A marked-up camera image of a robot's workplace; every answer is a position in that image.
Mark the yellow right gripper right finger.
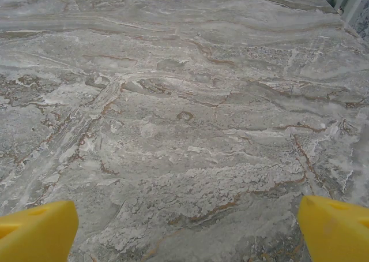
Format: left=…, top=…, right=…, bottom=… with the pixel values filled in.
left=297, top=195, right=369, bottom=262

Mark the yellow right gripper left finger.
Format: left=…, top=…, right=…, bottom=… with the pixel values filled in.
left=0, top=199, right=80, bottom=262

